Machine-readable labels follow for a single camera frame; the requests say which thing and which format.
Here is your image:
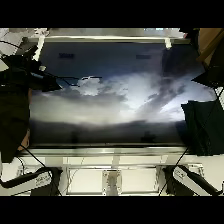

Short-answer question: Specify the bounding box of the dark green garment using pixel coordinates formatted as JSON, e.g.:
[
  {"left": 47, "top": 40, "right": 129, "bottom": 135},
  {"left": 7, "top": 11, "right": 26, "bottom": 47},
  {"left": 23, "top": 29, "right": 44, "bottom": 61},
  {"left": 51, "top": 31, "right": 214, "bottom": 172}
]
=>
[{"left": 0, "top": 82, "right": 32, "bottom": 164}]

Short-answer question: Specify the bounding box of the black garment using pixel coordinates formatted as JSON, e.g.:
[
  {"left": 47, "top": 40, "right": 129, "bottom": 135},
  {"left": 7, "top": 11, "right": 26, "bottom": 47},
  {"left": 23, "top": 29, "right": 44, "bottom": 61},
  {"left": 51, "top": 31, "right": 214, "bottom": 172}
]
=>
[{"left": 180, "top": 99, "right": 224, "bottom": 157}]

